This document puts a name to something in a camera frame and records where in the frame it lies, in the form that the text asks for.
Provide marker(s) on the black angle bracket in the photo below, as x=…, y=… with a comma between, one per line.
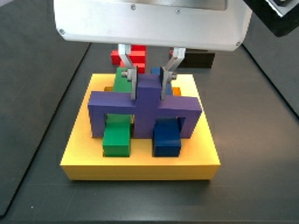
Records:
x=197, y=59

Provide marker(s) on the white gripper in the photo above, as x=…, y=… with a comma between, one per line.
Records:
x=214, y=26

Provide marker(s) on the yellow slotted board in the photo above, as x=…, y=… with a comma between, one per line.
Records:
x=84, y=163

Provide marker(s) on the blue long bar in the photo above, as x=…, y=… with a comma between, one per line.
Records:
x=167, y=141

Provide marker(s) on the green long bar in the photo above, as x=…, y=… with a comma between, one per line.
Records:
x=116, y=139

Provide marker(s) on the red E-shaped block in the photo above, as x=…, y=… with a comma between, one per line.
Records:
x=136, y=56

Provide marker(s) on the purple E-shaped block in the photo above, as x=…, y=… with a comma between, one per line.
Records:
x=147, y=108

